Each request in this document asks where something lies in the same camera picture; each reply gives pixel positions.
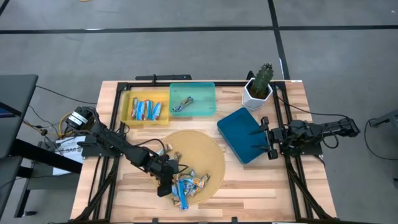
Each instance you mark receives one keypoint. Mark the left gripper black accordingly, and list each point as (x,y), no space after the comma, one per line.
(164,169)

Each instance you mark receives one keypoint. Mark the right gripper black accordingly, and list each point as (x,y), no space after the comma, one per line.
(275,137)

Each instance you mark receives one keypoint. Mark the light blue granola bar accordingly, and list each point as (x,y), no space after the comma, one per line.
(140,111)
(190,186)
(134,107)
(156,111)
(149,109)

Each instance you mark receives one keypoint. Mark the bright blue granola bar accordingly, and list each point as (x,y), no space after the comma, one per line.
(183,199)

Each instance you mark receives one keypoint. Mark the peanut butter chip granola bar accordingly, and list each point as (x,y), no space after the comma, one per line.
(201,182)

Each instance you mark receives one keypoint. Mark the oatmeal raisin granola bar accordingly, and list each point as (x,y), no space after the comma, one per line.
(183,104)

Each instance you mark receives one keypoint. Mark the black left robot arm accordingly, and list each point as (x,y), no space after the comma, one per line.
(109,137)

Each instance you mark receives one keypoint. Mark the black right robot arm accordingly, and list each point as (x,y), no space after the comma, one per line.
(311,129)

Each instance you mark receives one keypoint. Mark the orange blue granola bar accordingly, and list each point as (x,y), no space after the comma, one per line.
(176,200)

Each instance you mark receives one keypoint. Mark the dark blue tray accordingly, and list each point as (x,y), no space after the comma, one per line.
(239,140)

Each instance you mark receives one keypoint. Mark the white plant pot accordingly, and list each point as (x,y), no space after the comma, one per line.
(248,101)

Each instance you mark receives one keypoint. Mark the round woven straw placemat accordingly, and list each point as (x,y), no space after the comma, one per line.
(202,146)

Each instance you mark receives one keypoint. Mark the green cactus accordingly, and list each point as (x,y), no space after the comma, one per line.
(262,81)

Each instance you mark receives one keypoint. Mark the yellow plastic bin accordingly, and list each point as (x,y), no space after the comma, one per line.
(127,118)

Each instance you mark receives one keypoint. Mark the teal plastic bin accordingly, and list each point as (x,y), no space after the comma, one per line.
(205,93)

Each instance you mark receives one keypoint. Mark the white paper sheet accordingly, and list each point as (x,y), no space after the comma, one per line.
(73,143)

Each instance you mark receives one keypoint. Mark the grey stand foot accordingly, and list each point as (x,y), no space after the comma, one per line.
(385,118)

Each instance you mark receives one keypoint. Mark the small black plug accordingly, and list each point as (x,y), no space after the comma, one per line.
(42,132)

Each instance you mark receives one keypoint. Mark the small black foot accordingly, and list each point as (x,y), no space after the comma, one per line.
(29,213)

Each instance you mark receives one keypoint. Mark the dark grey desk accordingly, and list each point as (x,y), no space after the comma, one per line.
(18,93)

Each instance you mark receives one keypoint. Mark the small black bracket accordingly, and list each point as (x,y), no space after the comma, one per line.
(250,75)

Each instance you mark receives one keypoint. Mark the black aluminium table frame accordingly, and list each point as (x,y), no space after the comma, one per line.
(140,84)

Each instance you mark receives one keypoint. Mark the black bar-shaped camera device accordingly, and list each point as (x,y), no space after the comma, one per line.
(168,77)

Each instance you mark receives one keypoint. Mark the black desk leg frame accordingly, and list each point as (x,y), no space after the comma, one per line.
(46,155)

